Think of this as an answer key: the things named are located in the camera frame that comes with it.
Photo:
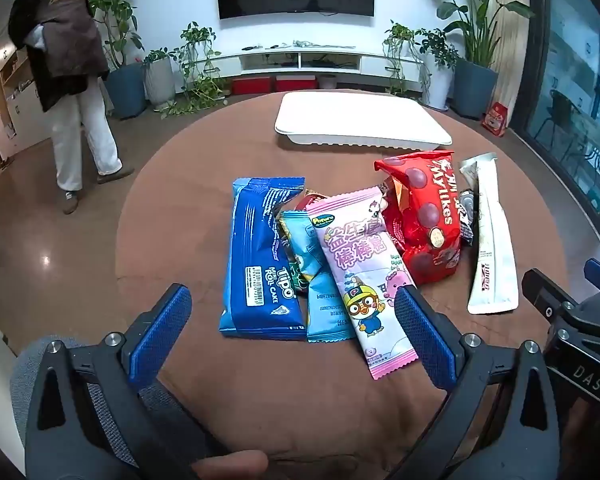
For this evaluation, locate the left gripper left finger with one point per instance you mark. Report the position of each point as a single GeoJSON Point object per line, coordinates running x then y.
{"type": "Point", "coordinates": [98, 412]}

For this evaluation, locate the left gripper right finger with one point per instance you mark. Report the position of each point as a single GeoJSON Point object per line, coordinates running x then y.
{"type": "Point", "coordinates": [498, 419]}

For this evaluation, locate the white long snack pack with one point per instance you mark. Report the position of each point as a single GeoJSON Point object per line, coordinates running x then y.
{"type": "Point", "coordinates": [495, 288]}

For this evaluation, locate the black snack bag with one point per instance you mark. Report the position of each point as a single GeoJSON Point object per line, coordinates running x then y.
{"type": "Point", "coordinates": [468, 222]}

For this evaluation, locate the red Mylikes chocolate bag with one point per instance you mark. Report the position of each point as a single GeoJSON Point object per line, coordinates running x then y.
{"type": "Point", "coordinates": [423, 212]}

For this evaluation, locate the pink lollipop snack pack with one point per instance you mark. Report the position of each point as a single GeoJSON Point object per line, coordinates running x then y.
{"type": "Point", "coordinates": [368, 271]}

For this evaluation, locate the dark blue Tipo cake pack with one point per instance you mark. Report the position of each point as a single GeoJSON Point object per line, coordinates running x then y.
{"type": "Point", "coordinates": [259, 299]}

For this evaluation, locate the light blue snack pack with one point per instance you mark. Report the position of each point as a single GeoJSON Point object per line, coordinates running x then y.
{"type": "Point", "coordinates": [327, 319]}

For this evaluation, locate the gold red snack pack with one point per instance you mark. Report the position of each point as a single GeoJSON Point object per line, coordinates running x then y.
{"type": "Point", "coordinates": [309, 197]}

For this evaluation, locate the person left hand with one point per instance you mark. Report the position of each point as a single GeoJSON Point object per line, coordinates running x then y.
{"type": "Point", "coordinates": [250, 464]}

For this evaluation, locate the red paper bag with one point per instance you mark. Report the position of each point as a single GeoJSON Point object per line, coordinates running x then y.
{"type": "Point", "coordinates": [496, 119]}

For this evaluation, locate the tall plant blue pot right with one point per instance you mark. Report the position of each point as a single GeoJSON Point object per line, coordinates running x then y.
{"type": "Point", "coordinates": [476, 21]}

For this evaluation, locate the tall plant blue pot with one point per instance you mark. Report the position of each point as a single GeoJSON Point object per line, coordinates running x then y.
{"type": "Point", "coordinates": [117, 20]}
{"type": "Point", "coordinates": [476, 21]}

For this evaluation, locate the white plastic tray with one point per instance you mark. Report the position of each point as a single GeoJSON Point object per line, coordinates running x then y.
{"type": "Point", "coordinates": [358, 119]}

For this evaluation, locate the plant in white pot right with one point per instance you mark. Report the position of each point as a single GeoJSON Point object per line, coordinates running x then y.
{"type": "Point", "coordinates": [439, 59]}

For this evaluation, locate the plant in white pot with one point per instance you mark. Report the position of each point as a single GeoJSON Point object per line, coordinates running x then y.
{"type": "Point", "coordinates": [158, 79]}
{"type": "Point", "coordinates": [439, 59]}

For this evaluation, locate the trailing vine plant right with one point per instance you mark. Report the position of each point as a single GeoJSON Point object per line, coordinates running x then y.
{"type": "Point", "coordinates": [397, 57]}

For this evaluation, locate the trailing vine plant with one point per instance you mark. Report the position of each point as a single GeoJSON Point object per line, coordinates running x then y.
{"type": "Point", "coordinates": [202, 87]}
{"type": "Point", "coordinates": [397, 57]}

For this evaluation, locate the white shelf cabinet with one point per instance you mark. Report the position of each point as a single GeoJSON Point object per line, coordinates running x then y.
{"type": "Point", "coordinates": [22, 122]}

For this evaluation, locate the white tv console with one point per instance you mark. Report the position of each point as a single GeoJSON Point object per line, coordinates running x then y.
{"type": "Point", "coordinates": [312, 60]}

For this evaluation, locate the plant in white pot left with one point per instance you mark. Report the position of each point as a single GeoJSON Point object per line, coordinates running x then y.
{"type": "Point", "coordinates": [158, 79]}

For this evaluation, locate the red storage box right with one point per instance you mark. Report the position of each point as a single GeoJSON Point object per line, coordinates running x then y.
{"type": "Point", "coordinates": [285, 83]}

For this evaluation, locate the red storage box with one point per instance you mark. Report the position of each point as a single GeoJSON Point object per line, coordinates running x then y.
{"type": "Point", "coordinates": [285, 83]}
{"type": "Point", "coordinates": [242, 86]}

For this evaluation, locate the trailing vine plant left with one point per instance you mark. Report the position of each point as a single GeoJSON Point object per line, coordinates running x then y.
{"type": "Point", "coordinates": [202, 87]}

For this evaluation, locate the red storage box left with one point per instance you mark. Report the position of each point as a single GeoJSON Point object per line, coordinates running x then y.
{"type": "Point", "coordinates": [242, 86]}

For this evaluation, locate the person in brown apron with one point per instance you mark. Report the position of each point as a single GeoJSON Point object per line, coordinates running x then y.
{"type": "Point", "coordinates": [68, 62]}

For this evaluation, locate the tall plant blue pot left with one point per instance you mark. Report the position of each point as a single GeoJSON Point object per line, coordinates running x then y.
{"type": "Point", "coordinates": [117, 20]}

